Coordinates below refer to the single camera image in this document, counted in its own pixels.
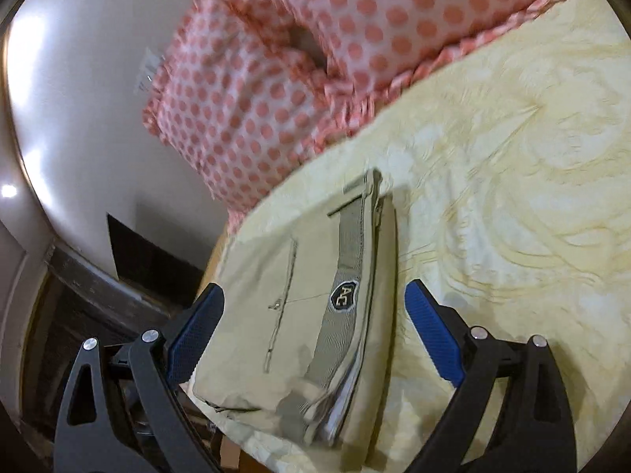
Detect khaki pants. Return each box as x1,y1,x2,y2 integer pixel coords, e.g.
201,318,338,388
189,170,397,472

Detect dark bedside cabinet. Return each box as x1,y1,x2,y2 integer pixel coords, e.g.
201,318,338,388
107,215,202,309

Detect yellow floral bed sheet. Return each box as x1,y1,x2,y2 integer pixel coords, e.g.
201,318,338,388
196,0,631,473

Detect left pink polka-dot pillow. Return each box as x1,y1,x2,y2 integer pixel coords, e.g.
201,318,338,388
142,0,379,231

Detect pink polka-dot pillow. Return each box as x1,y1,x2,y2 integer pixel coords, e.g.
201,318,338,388
206,0,585,105
142,0,379,231

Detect right pink polka-dot pillow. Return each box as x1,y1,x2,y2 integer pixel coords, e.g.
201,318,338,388
206,0,585,105

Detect white wall socket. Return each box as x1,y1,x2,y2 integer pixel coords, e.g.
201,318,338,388
134,48,164,94

